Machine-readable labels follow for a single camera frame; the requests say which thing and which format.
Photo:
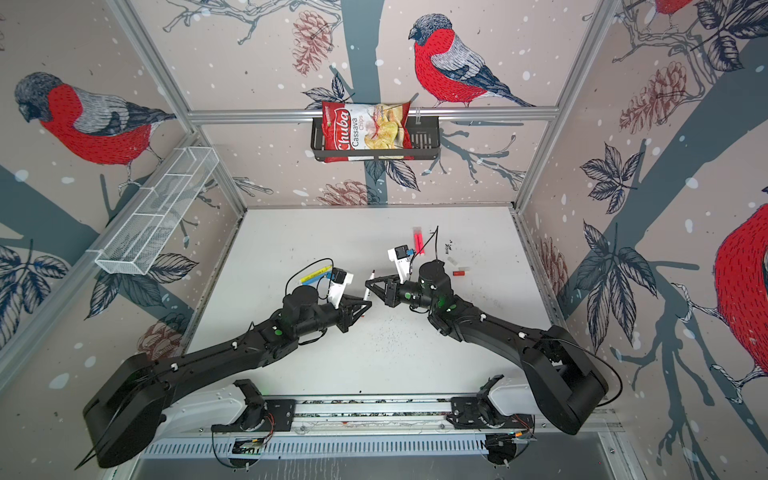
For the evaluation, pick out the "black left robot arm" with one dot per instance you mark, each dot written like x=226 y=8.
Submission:
x=122 y=418

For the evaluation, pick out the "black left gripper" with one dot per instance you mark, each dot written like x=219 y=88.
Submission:
x=345 y=313

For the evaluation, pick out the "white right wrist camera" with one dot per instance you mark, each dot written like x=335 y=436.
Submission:
x=402 y=257

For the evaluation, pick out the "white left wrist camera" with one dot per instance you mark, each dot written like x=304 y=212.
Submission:
x=339 y=279

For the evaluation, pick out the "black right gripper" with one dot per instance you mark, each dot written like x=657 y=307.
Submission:
x=381 y=282

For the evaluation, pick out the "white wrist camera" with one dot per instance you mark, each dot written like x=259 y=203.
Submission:
x=339 y=279
x=402 y=257

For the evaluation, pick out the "black wire wall basket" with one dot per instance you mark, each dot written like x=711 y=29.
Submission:
x=424 y=134

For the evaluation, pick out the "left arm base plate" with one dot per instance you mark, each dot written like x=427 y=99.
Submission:
x=274 y=415

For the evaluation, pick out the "white mesh wall tray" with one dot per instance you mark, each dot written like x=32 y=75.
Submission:
x=142 y=237

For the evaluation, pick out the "red cassava chips bag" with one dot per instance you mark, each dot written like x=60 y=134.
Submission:
x=351 y=127

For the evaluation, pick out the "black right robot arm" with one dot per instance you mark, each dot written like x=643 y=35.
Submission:
x=566 y=384

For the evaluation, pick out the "blue highlighter pen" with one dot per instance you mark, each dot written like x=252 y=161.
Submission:
x=324 y=279

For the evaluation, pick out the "yellow highlighter pen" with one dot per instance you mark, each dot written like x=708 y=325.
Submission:
x=316 y=276

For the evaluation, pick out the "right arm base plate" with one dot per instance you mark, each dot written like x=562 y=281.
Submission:
x=473 y=413

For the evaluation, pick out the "aluminium front rail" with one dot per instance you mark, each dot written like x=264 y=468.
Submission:
x=335 y=414

